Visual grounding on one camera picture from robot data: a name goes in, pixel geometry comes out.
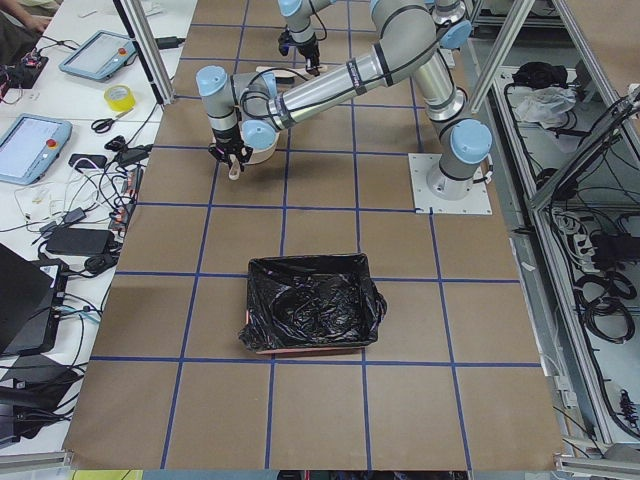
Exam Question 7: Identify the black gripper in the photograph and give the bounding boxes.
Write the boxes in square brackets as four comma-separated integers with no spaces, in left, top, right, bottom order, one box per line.
[278,30,320,75]
[208,137,251,171]

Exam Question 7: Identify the beige plastic dustpan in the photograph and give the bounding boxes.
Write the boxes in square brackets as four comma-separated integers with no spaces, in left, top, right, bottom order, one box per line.
[228,146,276,181]

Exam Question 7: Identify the beige hand brush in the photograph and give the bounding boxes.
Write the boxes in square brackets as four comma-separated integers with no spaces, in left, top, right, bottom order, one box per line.
[255,66,315,84]

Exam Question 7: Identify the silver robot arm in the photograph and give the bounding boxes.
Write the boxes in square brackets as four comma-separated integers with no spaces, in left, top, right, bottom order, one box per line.
[196,1,333,178]
[196,1,492,184]

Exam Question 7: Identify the bin with black bag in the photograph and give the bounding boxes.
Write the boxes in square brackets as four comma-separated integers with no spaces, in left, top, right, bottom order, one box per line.
[238,253,387,354]

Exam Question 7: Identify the yellow tape roll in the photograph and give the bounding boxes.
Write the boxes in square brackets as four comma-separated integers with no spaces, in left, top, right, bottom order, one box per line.
[103,84,136,112]

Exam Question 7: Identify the black scissors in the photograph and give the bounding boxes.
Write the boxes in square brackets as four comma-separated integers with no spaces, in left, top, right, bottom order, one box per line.
[90,110,129,134]

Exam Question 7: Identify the blue teach pendant far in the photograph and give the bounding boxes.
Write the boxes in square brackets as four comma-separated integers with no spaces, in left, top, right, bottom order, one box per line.
[59,30,136,81]

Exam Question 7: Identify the blue teach pendant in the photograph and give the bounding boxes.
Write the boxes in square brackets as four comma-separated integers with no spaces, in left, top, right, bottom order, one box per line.
[1,113,72,185]
[59,30,136,81]

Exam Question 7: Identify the black power adapter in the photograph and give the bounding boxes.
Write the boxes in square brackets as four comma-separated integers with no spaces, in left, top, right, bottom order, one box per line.
[45,228,115,256]

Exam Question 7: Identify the blue teach pendant near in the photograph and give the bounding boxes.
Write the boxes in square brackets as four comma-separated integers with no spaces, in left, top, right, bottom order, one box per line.
[1,113,72,185]

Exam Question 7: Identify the white crumpled cloth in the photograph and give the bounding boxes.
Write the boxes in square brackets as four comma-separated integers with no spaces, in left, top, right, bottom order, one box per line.
[514,87,576,128]

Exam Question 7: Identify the black laptop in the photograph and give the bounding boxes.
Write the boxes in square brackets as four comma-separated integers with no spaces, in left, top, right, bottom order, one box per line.
[1,246,69,357]

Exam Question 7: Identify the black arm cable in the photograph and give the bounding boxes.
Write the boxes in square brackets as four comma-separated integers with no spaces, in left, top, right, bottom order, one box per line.
[238,19,454,132]

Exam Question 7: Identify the aluminium frame post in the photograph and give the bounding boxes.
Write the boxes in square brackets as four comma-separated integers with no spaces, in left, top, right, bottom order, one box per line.
[113,0,175,106]

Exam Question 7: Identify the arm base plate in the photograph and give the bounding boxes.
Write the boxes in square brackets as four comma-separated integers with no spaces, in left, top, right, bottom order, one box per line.
[408,153,492,216]

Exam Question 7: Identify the black cable bundle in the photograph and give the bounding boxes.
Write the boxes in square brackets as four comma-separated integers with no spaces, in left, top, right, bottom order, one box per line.
[574,269,639,346]

